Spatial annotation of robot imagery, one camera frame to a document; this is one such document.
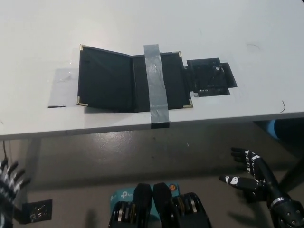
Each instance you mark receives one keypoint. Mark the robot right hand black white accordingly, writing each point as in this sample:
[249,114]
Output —
[259,180]

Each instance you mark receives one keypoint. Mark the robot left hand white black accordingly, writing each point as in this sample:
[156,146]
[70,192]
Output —
[10,180]

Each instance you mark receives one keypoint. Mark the black USC diary gold corners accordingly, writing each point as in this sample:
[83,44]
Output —
[104,78]

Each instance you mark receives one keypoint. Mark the grey table leg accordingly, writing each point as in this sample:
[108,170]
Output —
[32,161]

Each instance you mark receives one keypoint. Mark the black diagonal table leg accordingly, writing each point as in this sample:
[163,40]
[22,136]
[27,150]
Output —
[294,173]

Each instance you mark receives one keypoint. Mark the blue object under table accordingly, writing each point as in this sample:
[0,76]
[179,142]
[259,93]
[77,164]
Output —
[272,129]

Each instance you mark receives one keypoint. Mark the clear plastic sheet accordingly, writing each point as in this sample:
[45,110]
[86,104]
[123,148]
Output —
[63,88]

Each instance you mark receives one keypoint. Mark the teal TP-Link box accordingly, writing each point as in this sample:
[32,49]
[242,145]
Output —
[123,193]

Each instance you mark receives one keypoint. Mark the black tape patch with marks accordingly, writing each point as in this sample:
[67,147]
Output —
[209,76]

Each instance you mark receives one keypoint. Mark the grey duct tape strip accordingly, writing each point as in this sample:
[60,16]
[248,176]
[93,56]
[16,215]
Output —
[155,78]

